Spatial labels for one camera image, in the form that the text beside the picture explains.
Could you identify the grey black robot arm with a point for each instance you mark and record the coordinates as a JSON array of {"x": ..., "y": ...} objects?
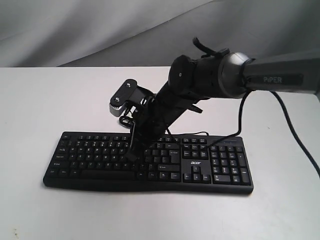
[{"x": 217, "y": 74}]

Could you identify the black acer keyboard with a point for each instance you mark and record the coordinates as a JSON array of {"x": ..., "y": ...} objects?
[{"x": 96, "y": 161}]

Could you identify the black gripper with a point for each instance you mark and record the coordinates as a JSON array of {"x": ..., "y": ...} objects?
[{"x": 161, "y": 111}]

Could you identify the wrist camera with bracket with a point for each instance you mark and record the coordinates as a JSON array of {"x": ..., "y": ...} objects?
[{"x": 127, "y": 96}]

